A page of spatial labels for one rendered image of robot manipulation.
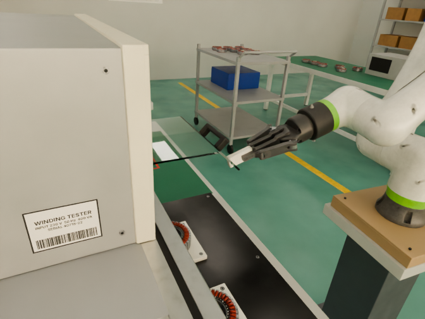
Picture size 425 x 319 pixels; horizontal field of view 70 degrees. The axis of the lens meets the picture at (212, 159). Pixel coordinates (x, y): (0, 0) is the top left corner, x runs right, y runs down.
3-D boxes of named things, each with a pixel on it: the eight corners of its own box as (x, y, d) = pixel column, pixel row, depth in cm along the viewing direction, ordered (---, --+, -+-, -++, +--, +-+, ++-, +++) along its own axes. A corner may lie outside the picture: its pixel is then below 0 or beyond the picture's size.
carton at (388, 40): (389, 44, 665) (393, 34, 655) (407, 47, 631) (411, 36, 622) (377, 44, 649) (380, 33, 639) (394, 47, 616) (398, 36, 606)
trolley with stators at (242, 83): (234, 118, 406) (241, 38, 359) (281, 149, 326) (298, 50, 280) (193, 123, 380) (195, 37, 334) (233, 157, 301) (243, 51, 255)
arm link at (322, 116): (310, 94, 84) (334, 105, 77) (312, 130, 91) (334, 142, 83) (292, 102, 83) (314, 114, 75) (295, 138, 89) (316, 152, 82)
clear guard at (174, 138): (198, 133, 90) (199, 114, 88) (240, 170, 72) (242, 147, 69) (81, 149, 77) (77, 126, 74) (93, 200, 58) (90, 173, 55)
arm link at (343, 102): (347, 107, 94) (349, 75, 87) (381, 124, 84) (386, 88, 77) (310, 125, 91) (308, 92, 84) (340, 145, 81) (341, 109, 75)
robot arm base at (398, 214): (412, 189, 112) (418, 175, 109) (456, 212, 100) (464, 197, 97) (365, 204, 100) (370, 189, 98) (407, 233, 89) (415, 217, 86)
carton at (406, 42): (409, 47, 628) (413, 36, 619) (430, 50, 596) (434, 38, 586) (397, 47, 611) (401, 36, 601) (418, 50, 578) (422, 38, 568)
